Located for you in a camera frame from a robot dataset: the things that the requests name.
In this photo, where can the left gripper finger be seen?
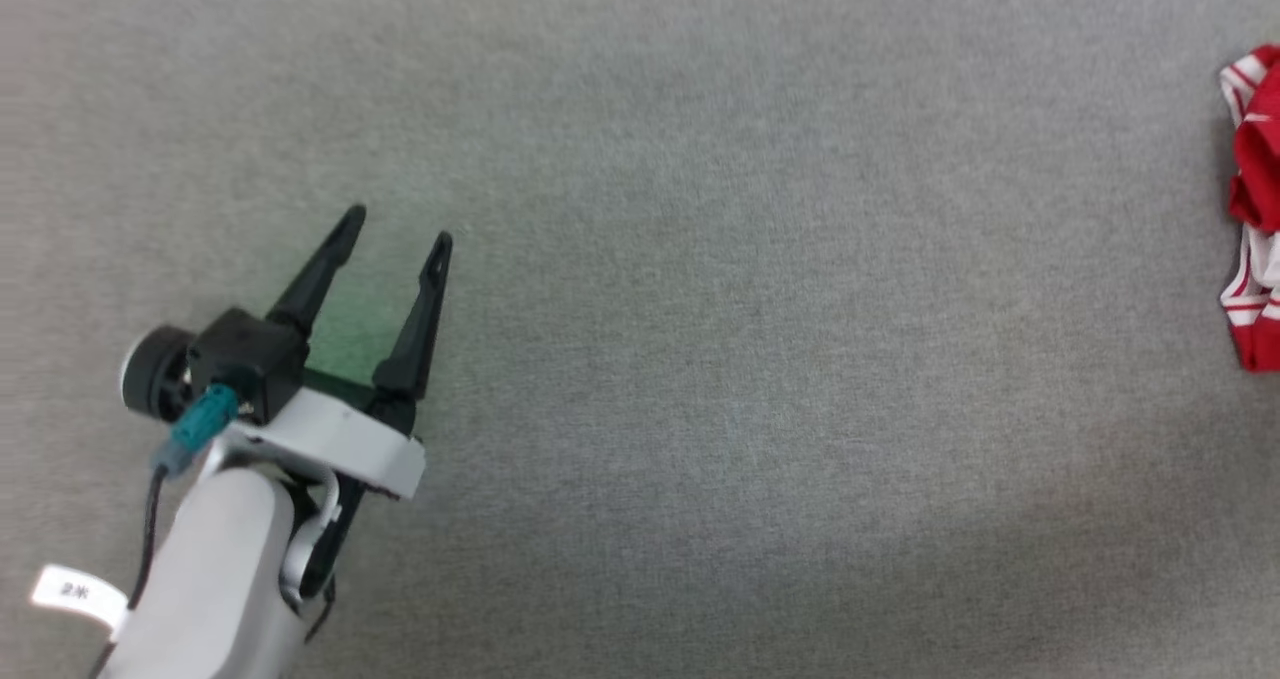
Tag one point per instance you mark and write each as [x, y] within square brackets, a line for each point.
[320, 274]
[418, 329]

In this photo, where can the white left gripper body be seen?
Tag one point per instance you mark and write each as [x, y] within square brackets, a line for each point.
[340, 444]

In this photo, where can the red and white basketball jersey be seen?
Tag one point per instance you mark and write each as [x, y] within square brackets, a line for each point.
[1258, 159]

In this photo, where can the teal left camera connector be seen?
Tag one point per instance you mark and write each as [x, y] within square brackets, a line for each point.
[200, 427]

